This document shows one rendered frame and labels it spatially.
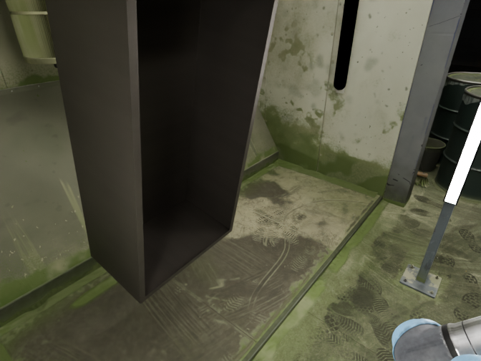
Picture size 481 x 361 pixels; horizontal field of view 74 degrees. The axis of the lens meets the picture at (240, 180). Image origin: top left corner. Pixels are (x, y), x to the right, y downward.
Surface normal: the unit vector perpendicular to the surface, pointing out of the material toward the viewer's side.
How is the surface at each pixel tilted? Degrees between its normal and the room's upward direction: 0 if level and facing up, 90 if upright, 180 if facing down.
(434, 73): 90
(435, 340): 43
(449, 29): 90
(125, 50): 90
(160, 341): 0
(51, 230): 57
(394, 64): 90
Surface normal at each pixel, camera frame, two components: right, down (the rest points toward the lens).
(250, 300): 0.00, -0.87
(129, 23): 0.78, 0.47
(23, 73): 0.77, 0.31
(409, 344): -0.71, -0.68
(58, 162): 0.64, -0.22
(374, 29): -0.64, 0.38
